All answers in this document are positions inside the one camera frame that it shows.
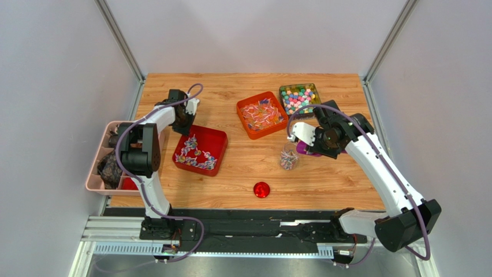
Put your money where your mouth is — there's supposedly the purple plastic scoop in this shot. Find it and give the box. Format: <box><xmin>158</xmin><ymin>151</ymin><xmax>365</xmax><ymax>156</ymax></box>
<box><xmin>296</xmin><ymin>141</ymin><xmax>322</xmax><ymax>157</ymax></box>

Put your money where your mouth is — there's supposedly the red tray of swirl lollipops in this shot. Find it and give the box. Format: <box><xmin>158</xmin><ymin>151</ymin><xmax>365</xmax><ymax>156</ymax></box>
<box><xmin>172</xmin><ymin>125</ymin><xmax>228</xmax><ymax>177</ymax></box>

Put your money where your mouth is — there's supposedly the clear plastic jar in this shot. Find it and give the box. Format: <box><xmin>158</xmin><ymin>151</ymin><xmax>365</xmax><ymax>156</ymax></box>
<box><xmin>279</xmin><ymin>143</ymin><xmax>299</xmax><ymax>170</ymax></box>

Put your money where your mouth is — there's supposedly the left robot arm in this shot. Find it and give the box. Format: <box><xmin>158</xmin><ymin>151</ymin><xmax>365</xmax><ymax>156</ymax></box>
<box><xmin>114</xmin><ymin>89</ymin><xmax>200</xmax><ymax>236</ymax></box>

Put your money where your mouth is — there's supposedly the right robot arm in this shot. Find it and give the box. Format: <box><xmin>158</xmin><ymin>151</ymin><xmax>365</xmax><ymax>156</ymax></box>
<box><xmin>288</xmin><ymin>100</ymin><xmax>442</xmax><ymax>260</ymax></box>

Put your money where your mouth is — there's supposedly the clear tray of colourful candies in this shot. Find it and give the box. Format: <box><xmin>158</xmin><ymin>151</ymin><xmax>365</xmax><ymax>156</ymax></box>
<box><xmin>279</xmin><ymin>83</ymin><xmax>322</xmax><ymax>117</ymax></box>

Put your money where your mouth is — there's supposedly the orange tray of lollipops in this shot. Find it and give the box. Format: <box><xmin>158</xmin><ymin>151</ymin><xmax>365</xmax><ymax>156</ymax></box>
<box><xmin>236</xmin><ymin>91</ymin><xmax>288</xmax><ymax>140</ymax></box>

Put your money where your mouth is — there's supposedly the red jar lid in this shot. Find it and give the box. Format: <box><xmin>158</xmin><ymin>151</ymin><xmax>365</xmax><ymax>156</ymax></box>
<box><xmin>253</xmin><ymin>182</ymin><xmax>270</xmax><ymax>199</ymax></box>

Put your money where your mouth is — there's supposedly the pink organizer basket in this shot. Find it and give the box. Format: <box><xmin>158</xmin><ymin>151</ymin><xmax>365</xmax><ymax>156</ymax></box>
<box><xmin>85</xmin><ymin>121</ymin><xmax>163</xmax><ymax>196</ymax></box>

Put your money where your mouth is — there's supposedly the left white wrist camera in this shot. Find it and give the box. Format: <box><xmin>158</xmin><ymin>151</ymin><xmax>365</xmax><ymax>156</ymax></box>
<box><xmin>185</xmin><ymin>98</ymin><xmax>200</xmax><ymax>116</ymax></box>

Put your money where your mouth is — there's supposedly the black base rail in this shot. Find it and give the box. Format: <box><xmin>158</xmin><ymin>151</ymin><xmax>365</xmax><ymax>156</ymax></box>
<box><xmin>139</xmin><ymin>209</ymin><xmax>369</xmax><ymax>254</ymax></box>

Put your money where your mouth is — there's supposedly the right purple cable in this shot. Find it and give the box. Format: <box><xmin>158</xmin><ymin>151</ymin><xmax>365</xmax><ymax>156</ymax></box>
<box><xmin>286</xmin><ymin>103</ymin><xmax>432</xmax><ymax>268</ymax></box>

